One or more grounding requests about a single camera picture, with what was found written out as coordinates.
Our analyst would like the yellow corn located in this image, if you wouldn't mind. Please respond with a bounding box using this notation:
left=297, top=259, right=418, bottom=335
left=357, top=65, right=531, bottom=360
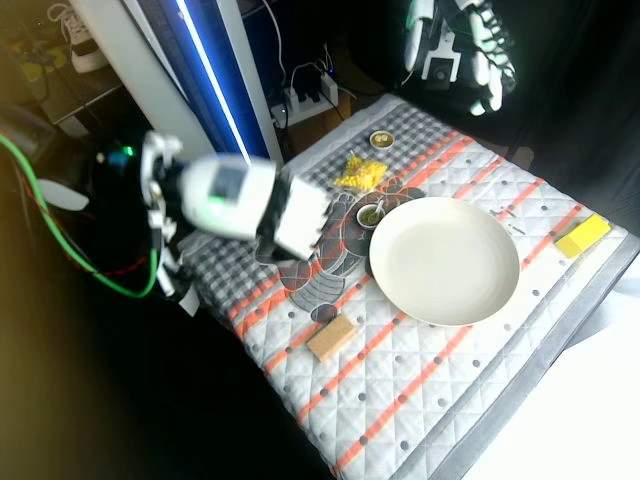
left=332, top=154, right=389, bottom=194

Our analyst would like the white pillar with blue light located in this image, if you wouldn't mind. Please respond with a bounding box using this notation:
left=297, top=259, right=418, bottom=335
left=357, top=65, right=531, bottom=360
left=69, top=0, right=286, bottom=166

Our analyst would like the white shoe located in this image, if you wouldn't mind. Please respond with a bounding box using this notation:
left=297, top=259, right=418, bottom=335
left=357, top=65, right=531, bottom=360
left=47, top=2, right=109, bottom=72

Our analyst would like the brown wooden block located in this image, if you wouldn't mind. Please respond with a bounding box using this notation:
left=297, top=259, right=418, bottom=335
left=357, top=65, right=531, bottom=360
left=306, top=313, right=357, bottom=362

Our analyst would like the grey quilt with bear print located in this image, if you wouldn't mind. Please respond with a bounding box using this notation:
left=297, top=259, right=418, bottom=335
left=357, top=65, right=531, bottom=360
left=177, top=92, right=640, bottom=480

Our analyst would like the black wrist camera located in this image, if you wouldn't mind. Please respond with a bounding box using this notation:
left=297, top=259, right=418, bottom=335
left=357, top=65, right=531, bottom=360
left=421, top=38, right=462, bottom=92

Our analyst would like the cream round plate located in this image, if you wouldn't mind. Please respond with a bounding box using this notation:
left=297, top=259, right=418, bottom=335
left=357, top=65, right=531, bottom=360
left=368, top=196, right=521, bottom=329

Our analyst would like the green cable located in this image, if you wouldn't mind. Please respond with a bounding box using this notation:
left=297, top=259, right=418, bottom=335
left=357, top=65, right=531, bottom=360
left=0, top=133, right=160, bottom=300

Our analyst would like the white power strip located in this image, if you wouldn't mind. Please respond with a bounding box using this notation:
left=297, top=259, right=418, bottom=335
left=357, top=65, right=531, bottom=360
left=269, top=72, right=341, bottom=129

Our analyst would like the yellow block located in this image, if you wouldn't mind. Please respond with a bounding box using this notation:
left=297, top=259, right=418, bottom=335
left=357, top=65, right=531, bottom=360
left=554, top=213, right=612, bottom=259

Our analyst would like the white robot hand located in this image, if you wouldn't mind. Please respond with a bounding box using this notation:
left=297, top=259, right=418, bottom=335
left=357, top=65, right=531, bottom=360
left=178, top=152, right=332, bottom=264
left=402, top=0, right=519, bottom=117

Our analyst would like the toy bowl of green soup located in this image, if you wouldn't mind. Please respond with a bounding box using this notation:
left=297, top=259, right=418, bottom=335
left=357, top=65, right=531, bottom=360
left=355, top=202, right=385, bottom=230

